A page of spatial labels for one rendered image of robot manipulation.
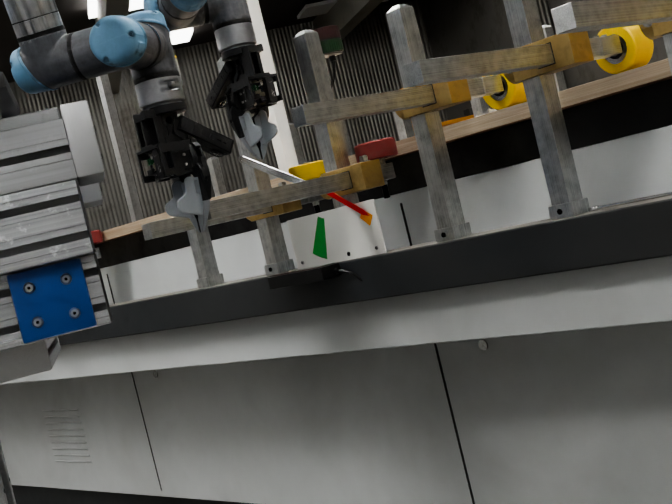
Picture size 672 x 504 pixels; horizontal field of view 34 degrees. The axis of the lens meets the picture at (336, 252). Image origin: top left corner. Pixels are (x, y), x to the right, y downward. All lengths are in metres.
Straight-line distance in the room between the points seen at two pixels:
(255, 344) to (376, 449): 0.37
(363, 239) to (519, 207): 0.29
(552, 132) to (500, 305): 0.33
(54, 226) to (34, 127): 0.12
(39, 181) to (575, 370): 1.10
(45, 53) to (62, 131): 0.42
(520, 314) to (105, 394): 1.89
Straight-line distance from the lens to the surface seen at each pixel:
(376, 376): 2.42
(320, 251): 2.11
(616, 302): 1.71
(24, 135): 1.35
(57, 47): 1.75
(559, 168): 1.70
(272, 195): 1.89
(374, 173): 2.00
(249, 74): 2.08
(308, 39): 2.07
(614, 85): 1.82
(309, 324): 2.22
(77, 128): 1.35
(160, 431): 3.24
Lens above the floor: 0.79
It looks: 2 degrees down
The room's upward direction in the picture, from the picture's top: 14 degrees counter-clockwise
